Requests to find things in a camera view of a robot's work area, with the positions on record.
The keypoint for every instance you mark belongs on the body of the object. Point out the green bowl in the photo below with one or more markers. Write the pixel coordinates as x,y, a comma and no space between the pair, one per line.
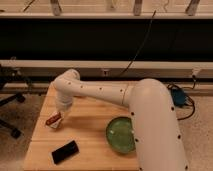
119,135

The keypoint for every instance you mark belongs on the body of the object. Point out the blue box on floor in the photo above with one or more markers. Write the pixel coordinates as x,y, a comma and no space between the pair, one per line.
179,97

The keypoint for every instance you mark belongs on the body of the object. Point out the white sponge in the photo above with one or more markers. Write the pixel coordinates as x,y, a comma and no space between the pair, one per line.
54,125

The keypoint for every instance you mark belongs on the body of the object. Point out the black rectangular block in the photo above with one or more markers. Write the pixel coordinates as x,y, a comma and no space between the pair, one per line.
62,153

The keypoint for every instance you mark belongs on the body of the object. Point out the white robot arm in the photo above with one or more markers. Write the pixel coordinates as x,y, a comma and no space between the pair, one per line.
156,131

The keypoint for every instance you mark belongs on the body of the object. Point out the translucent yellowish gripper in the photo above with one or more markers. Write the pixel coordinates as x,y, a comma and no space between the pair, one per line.
63,115

